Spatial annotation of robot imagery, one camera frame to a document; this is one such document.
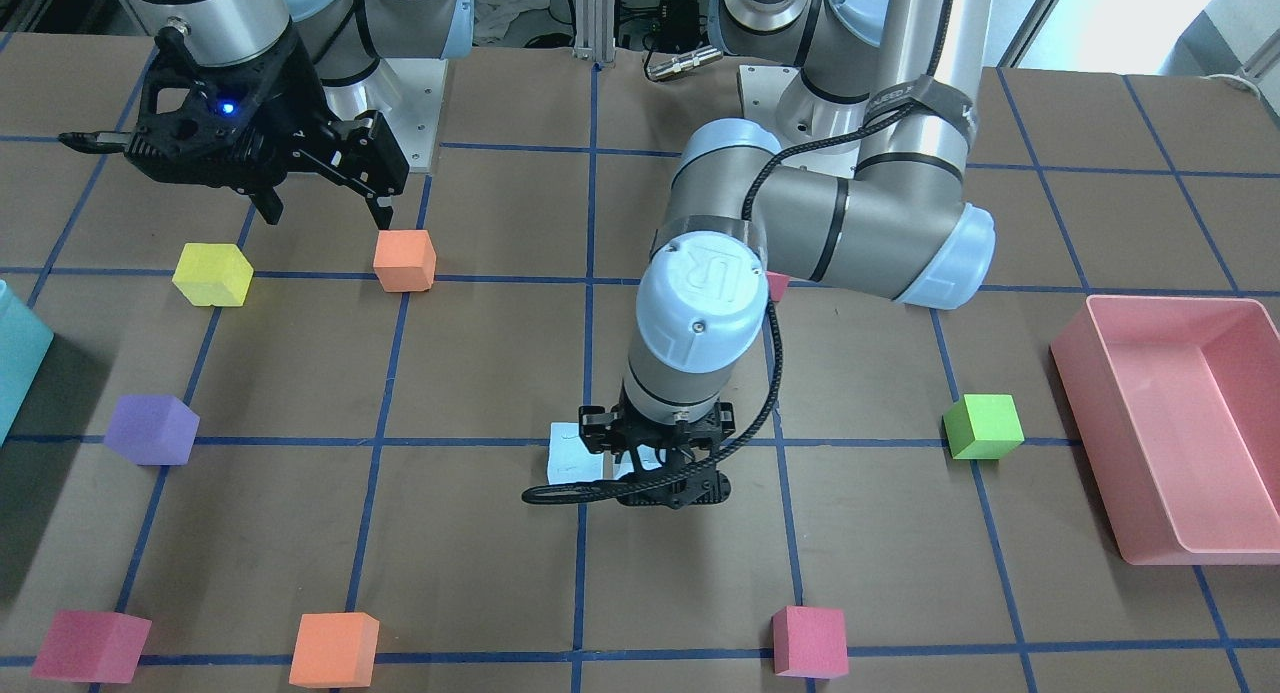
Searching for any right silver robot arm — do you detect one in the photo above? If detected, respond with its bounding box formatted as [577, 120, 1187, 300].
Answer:
[59, 0, 475, 231]

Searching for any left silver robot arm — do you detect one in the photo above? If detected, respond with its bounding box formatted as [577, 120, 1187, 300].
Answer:
[524, 0, 995, 509]

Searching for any magenta block table edge side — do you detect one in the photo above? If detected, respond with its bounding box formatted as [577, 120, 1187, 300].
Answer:
[771, 605, 850, 680]

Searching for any magenta block robot side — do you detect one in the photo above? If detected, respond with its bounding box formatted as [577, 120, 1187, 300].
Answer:
[767, 272, 791, 304]

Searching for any light blue block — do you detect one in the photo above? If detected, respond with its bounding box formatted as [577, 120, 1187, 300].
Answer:
[547, 421, 604, 485]
[612, 446, 666, 480]

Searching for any yellow block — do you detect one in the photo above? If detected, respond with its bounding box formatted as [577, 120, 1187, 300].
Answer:
[172, 243, 253, 307]

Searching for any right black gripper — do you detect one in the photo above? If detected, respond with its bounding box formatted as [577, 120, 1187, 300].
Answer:
[123, 26, 410, 231]

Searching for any aluminium frame post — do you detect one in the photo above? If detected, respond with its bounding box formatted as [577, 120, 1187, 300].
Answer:
[572, 0, 617, 69]

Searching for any green block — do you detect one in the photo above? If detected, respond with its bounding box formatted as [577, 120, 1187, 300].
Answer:
[942, 395, 1025, 460]

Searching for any teal plastic bin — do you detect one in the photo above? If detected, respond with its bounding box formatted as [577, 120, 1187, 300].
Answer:
[1, 281, 54, 442]

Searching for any far magenta block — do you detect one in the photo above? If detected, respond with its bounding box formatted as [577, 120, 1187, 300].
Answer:
[29, 610, 152, 684]

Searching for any pink plastic tray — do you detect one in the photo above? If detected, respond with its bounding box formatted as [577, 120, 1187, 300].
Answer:
[1051, 295, 1279, 565]

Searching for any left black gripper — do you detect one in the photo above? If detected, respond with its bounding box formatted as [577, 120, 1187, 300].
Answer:
[579, 398, 735, 509]

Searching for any orange block robot side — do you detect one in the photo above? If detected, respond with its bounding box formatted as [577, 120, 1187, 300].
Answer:
[372, 231, 436, 293]

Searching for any orange block table edge side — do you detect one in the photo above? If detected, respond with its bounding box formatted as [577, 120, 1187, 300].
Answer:
[288, 612, 380, 689]

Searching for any far purple block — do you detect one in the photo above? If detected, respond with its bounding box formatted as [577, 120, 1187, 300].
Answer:
[102, 395, 200, 466]

